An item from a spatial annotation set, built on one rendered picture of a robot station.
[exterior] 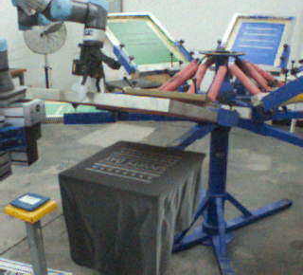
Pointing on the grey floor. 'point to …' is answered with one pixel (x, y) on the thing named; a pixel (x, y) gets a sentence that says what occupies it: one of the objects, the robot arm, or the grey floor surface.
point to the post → (34, 232)
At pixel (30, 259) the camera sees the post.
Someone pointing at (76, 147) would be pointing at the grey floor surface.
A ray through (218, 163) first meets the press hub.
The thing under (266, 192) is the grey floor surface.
